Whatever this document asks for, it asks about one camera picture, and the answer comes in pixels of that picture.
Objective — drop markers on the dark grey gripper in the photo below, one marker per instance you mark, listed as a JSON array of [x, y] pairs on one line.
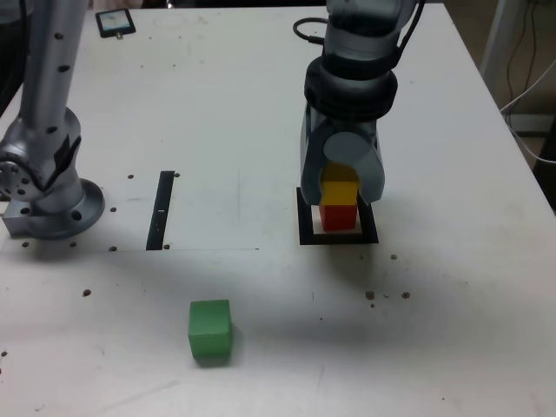
[[352, 127]]

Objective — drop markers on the yellow cube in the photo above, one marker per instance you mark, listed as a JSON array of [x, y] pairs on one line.
[[341, 193]]

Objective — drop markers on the red cube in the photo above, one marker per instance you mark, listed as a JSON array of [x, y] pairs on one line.
[[339, 217]]

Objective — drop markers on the green cube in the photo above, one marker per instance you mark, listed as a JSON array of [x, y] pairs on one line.
[[209, 328]]

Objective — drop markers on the black tape square outline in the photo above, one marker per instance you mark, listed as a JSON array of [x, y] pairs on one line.
[[304, 226]]

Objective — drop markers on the black tape strip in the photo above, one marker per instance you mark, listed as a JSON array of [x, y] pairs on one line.
[[156, 226]]

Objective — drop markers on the black flat phone-like device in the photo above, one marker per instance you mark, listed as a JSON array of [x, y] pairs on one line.
[[115, 22]]

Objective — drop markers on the white metal post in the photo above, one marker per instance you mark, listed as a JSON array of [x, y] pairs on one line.
[[495, 43]]

